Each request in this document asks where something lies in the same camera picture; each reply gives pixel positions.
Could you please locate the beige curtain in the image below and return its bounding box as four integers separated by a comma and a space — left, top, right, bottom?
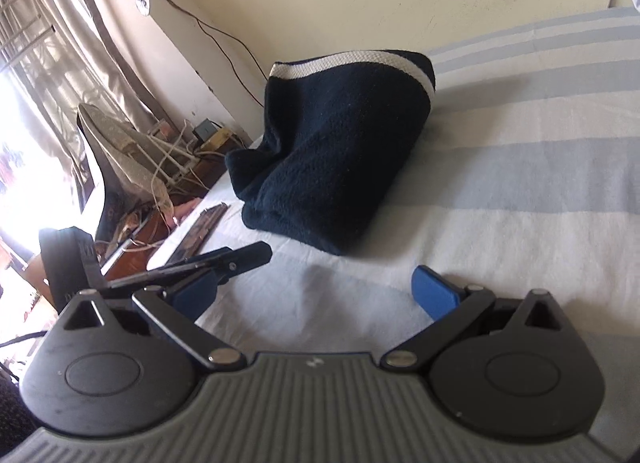
0, 0, 168, 204

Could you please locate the grey ironing board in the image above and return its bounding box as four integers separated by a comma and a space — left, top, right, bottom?
77, 103, 175, 244

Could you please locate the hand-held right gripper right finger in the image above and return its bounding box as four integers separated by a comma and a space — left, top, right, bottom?
381, 265, 566, 372

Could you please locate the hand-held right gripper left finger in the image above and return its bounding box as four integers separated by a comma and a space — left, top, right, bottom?
60, 268, 247, 370

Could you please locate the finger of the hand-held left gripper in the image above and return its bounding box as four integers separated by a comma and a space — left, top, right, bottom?
102, 242, 273, 290

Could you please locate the navy and green knit sweater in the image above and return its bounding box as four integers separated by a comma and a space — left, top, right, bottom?
225, 48, 437, 256

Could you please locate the striped blue bed sheet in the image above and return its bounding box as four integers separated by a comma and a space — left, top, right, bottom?
147, 6, 640, 463

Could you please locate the thin wall cable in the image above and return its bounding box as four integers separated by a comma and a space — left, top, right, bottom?
97, 0, 268, 106

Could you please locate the dark wooden slat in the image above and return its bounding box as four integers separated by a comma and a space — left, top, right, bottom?
167, 203, 230, 264

